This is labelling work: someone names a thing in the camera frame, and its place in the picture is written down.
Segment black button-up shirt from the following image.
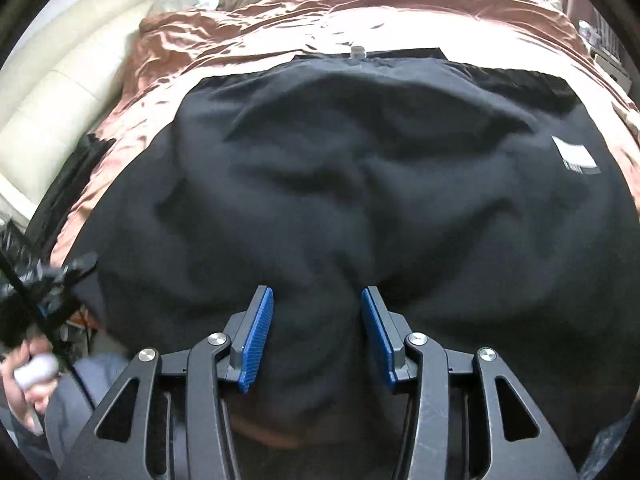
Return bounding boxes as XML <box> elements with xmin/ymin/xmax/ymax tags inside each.
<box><xmin>75</xmin><ymin>47</ymin><xmax>640</xmax><ymax>453</ymax></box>

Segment brown bed sheet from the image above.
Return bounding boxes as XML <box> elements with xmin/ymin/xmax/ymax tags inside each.
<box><xmin>50</xmin><ymin>0</ymin><xmax>640</xmax><ymax>448</ymax></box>

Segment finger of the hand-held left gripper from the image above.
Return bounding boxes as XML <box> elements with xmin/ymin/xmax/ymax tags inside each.
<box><xmin>60</xmin><ymin>252</ymin><xmax>98</xmax><ymax>282</ymax></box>

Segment dark folded cloth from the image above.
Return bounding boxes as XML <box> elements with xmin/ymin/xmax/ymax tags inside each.
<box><xmin>25</xmin><ymin>132</ymin><xmax>118</xmax><ymax>261</ymax></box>

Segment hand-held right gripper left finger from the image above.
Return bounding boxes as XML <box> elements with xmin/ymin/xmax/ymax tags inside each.
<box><xmin>57</xmin><ymin>285</ymin><xmax>276</xmax><ymax>480</ymax></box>

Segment black cable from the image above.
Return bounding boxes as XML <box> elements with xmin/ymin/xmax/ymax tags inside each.
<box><xmin>0</xmin><ymin>250</ymin><xmax>98</xmax><ymax>411</ymax></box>

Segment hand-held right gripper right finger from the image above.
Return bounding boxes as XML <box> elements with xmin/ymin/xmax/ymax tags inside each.
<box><xmin>360</xmin><ymin>286</ymin><xmax>571</xmax><ymax>480</ymax></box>

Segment person's left hand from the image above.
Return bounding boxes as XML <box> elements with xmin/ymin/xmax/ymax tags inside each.
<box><xmin>0</xmin><ymin>337</ymin><xmax>63</xmax><ymax>436</ymax></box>

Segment cream padded headboard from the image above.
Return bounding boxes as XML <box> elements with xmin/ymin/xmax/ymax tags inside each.
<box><xmin>0</xmin><ymin>0</ymin><xmax>211</xmax><ymax>221</ymax></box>

